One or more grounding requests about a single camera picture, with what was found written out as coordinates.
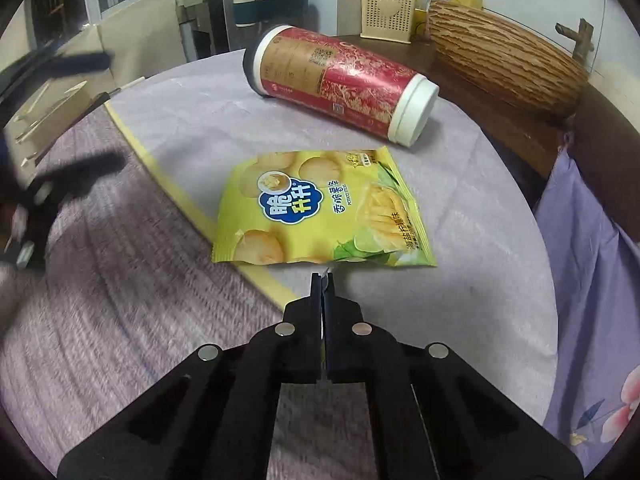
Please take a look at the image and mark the brass faucet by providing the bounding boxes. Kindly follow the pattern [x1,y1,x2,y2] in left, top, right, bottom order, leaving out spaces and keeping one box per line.
[556,19,595,61]

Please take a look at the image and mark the purple floral cloth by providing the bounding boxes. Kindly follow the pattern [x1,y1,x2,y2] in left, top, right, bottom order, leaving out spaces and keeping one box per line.
[532,132,640,448]

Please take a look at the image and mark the beige utensil holder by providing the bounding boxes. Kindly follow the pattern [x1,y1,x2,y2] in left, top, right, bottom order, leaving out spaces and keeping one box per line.
[360,0,421,41]

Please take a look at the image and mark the white water dispenser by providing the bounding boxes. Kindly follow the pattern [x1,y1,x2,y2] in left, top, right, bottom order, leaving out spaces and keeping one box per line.
[175,0,236,53]

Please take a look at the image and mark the red cylindrical canister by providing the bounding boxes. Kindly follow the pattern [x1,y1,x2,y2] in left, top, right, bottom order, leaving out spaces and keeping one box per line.
[242,25,441,148]

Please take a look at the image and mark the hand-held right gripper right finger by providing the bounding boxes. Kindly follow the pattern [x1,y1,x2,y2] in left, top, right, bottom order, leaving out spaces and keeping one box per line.
[324,276,583,480]

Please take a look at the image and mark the dark teal roll holder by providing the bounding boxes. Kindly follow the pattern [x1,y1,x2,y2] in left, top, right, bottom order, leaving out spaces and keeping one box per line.
[234,0,307,28]

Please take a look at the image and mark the pale wooden frame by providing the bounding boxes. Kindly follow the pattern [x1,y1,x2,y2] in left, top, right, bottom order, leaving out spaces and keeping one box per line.
[15,81,88,143]

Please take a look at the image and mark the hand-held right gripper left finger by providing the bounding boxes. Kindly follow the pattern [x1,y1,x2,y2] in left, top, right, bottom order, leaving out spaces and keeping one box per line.
[57,274,322,480]

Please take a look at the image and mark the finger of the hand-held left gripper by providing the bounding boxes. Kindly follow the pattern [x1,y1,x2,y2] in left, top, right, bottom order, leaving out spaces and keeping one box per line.
[0,50,113,98]
[30,152,127,201]

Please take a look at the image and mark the ribbed wooden basin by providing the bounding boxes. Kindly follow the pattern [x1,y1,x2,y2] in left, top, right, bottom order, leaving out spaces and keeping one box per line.
[426,0,591,121]

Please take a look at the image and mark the yellow chips bag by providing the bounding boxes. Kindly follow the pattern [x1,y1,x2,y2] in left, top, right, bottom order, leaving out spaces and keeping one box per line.
[211,146,437,267]

